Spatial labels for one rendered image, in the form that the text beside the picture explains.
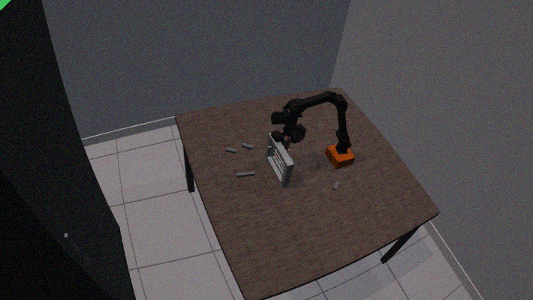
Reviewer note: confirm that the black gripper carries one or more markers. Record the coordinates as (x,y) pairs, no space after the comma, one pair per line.
(280,137)

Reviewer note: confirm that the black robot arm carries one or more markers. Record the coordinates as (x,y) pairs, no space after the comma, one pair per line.
(297,106)

